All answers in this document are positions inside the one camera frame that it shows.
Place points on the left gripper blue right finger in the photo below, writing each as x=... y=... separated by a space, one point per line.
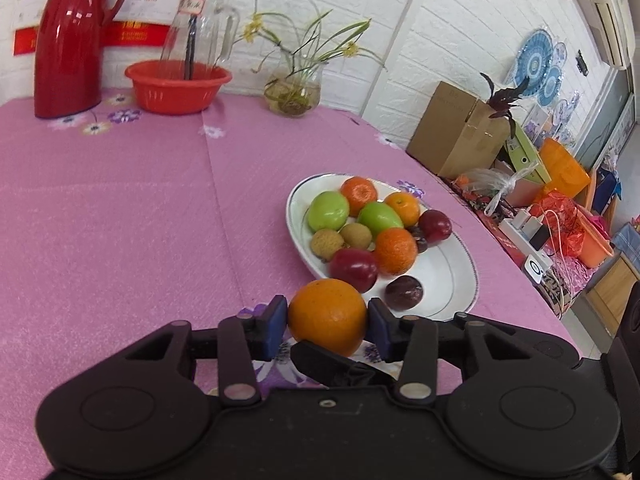
x=411 y=340

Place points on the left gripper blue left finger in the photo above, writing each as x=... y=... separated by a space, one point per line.
x=240 y=342

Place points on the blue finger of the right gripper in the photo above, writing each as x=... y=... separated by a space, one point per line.
x=327 y=368
x=454 y=347

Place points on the dark plum back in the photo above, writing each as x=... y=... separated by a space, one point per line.
x=403 y=293

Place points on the dark plum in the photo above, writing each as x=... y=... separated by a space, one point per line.
x=403 y=293
x=419 y=238

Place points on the large smooth orange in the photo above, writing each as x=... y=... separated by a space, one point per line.
x=329 y=313

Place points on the red plum back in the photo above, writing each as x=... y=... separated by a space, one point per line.
x=357 y=267

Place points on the red plum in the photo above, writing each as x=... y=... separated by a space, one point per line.
x=435 y=226
x=357 y=267

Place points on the dark plum front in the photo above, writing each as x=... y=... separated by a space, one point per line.
x=419 y=238

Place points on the bumpy tangerine front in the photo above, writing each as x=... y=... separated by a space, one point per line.
x=395 y=251

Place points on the bumpy tangerine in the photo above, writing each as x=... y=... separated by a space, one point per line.
x=358 y=191
x=395 y=251

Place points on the brown longan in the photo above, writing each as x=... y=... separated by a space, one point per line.
x=325 y=243
x=356 y=235

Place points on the smooth orange back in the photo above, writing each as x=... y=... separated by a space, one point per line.
x=406 y=206

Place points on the green mango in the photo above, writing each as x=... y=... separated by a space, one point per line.
x=328 y=211
x=378 y=217

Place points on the bumpy tangerine back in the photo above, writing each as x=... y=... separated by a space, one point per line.
x=358 y=191

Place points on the white porcelain plate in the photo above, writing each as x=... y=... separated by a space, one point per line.
x=446 y=271

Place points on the white power strip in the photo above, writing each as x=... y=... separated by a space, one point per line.
x=528 y=235

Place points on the red plastic bag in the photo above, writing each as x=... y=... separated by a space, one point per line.
x=560 y=215

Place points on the clear plastic bag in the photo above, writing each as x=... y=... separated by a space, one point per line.
x=494 y=183

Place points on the orange plastic bin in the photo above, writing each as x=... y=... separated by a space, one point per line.
x=596 y=248

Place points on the pink floral tablecloth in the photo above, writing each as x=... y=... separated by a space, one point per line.
x=120 y=221

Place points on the green folder box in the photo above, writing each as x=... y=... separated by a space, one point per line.
x=523 y=155

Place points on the orange plastic bag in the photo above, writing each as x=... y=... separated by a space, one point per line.
x=567 y=175

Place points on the cardboard box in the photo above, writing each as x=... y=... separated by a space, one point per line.
x=457 y=134

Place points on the dark purple leaf plant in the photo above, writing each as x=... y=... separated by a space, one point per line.
x=501 y=101

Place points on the glass vase with plant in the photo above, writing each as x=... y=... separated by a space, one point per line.
x=296 y=55

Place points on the red plastic basket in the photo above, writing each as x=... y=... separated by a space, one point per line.
x=175 y=97

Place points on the clear glass pitcher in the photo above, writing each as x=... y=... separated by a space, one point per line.
x=200 y=38

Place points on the red thermos jug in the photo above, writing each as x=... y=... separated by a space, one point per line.
x=68 y=58

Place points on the white air conditioner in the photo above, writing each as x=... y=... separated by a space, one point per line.
x=612 y=28

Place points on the blue decorative wall plates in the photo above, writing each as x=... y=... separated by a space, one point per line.
x=541 y=60

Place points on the white wall pipe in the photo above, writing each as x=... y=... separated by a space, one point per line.
x=397 y=40

